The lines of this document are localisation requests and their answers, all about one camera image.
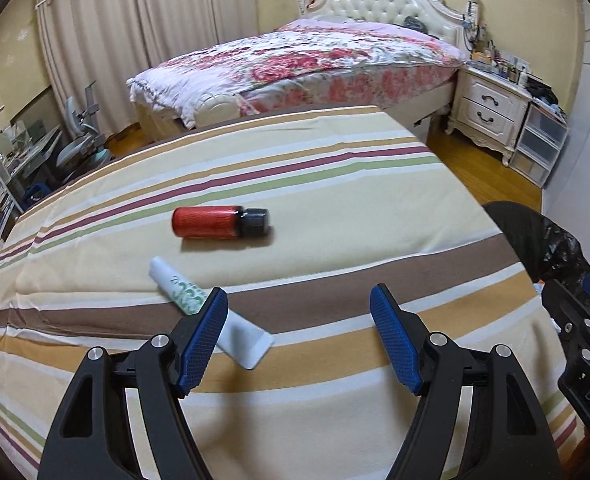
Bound black bag trash bin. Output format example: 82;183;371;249
483;200;590;311

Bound white green tube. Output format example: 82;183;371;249
149;257;274;370

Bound red bottle black cap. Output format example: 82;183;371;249
171;206;270;240

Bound clear plastic drawer unit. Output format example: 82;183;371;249
509;99;570;188

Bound striped bed sheet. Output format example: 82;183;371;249
0;107;582;479

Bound white nightstand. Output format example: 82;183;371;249
446;65;532;167

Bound grey desk chair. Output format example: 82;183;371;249
56;81;114;184

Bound grey desk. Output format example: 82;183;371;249
0;106;64;210

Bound floral pink bed cover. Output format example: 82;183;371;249
127;18;466;129

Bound beige curtain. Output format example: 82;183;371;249
36;0;258;134

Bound white tufted headboard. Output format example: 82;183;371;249
298;0;482;50

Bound white bed frame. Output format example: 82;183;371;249
134;80;456;142

